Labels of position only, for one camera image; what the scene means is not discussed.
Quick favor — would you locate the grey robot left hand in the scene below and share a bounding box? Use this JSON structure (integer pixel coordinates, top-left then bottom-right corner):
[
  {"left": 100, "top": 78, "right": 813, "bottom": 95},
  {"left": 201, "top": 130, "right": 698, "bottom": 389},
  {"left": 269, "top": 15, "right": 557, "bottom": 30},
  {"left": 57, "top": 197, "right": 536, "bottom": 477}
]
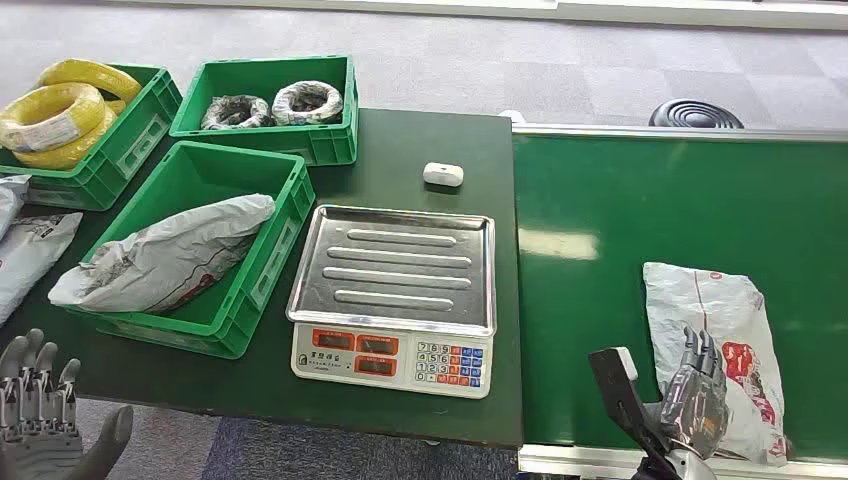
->
[{"left": 0, "top": 328, "right": 134, "bottom": 480}]

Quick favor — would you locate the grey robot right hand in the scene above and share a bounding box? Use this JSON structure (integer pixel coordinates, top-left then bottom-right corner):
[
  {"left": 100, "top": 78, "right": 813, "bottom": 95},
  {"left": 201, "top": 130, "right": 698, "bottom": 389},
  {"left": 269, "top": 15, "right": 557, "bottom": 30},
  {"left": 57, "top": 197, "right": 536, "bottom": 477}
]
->
[{"left": 660, "top": 327, "right": 731, "bottom": 460}]

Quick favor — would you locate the grey red-printed courier package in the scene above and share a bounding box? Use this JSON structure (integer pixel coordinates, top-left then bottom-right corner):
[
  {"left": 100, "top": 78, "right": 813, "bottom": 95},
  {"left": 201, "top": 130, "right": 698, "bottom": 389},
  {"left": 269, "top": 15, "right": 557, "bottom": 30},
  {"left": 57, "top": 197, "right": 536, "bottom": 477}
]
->
[{"left": 642, "top": 261, "right": 790, "bottom": 468}]

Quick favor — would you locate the flat grey courier package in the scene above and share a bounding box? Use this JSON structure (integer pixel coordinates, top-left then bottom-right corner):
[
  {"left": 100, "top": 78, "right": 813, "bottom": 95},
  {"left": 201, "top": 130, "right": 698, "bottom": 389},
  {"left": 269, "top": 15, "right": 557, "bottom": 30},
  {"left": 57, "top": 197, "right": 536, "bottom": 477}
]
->
[{"left": 0, "top": 211, "right": 85, "bottom": 327}]

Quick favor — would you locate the green crate with grey package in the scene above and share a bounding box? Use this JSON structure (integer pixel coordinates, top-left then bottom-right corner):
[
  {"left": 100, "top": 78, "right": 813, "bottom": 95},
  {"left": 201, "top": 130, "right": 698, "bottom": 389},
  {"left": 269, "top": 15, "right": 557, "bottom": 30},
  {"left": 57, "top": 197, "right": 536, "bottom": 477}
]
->
[{"left": 66, "top": 140, "right": 317, "bottom": 361}]

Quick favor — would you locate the green conveyor belt machine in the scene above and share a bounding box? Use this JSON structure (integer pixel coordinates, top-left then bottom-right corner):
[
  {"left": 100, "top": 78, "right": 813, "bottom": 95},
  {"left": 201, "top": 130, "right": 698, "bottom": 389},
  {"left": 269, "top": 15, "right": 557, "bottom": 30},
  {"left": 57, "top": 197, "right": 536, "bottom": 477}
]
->
[{"left": 512, "top": 123, "right": 848, "bottom": 480}]

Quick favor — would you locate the crumpled grey courier package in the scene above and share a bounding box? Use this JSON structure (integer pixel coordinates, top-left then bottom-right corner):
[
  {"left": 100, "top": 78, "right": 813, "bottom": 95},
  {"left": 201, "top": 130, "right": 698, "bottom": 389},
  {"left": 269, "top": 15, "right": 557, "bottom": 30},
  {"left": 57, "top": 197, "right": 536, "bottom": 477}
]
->
[{"left": 47, "top": 193, "right": 277, "bottom": 315}]

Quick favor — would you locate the small grey courier package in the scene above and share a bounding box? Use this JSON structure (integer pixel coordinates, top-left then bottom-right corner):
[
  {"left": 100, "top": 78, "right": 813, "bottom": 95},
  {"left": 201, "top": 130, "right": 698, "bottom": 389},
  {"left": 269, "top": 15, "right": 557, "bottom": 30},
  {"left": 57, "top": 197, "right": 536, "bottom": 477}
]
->
[{"left": 0, "top": 174, "right": 32, "bottom": 241}]

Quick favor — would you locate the black ribbed round object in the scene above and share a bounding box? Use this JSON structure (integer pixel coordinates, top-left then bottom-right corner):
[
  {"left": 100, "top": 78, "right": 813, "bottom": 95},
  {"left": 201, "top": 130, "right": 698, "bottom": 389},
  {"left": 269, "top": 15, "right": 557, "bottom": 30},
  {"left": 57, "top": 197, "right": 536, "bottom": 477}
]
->
[{"left": 648, "top": 98, "right": 745, "bottom": 130}]

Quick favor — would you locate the green crate with yellow coils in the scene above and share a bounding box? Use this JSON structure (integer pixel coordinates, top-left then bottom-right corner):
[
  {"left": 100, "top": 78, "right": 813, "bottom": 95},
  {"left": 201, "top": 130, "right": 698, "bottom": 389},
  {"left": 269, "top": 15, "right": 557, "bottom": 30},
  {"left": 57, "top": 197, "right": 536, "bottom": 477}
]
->
[{"left": 0, "top": 62, "right": 183, "bottom": 213}]

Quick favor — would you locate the electronic scale with steel tray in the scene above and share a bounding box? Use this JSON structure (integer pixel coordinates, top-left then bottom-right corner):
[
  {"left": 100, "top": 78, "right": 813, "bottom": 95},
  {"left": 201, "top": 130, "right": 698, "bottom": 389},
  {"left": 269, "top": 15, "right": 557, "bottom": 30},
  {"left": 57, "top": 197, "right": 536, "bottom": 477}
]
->
[{"left": 285, "top": 203, "right": 497, "bottom": 401}]

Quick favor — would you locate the small white rounded device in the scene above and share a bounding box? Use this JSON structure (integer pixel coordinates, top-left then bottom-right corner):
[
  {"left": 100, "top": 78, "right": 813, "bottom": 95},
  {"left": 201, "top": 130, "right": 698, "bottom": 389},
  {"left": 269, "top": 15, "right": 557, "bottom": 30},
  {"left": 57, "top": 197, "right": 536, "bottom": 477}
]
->
[{"left": 422, "top": 162, "right": 466, "bottom": 189}]

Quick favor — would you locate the green crate with wrapped coils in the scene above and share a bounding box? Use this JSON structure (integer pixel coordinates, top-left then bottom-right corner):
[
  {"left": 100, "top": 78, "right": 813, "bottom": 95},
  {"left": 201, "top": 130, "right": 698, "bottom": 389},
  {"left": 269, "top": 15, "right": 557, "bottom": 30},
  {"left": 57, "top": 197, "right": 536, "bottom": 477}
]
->
[{"left": 169, "top": 54, "right": 360, "bottom": 168}]

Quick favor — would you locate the yellow wire coil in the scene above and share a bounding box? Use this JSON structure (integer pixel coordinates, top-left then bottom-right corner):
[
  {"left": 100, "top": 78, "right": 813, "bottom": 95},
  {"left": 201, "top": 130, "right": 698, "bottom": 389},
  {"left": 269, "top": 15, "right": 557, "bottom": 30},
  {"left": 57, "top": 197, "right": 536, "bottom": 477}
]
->
[
  {"left": 36, "top": 58, "right": 143, "bottom": 105},
  {"left": 11, "top": 100, "right": 127, "bottom": 172},
  {"left": 0, "top": 82, "right": 108, "bottom": 154}
]

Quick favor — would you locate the dark plastic-wrapped wire coil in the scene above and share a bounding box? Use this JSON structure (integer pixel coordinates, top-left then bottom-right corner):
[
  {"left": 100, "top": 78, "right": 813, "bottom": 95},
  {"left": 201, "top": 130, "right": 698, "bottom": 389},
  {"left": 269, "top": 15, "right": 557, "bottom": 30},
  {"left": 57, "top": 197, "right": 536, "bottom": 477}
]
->
[{"left": 199, "top": 94, "right": 274, "bottom": 131}]

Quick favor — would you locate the pale plastic-wrapped wire coil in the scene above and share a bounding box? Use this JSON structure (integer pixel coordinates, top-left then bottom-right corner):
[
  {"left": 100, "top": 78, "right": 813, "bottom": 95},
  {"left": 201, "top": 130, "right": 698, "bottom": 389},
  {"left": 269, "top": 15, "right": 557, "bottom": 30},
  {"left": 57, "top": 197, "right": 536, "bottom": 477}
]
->
[{"left": 270, "top": 80, "right": 345, "bottom": 128}]

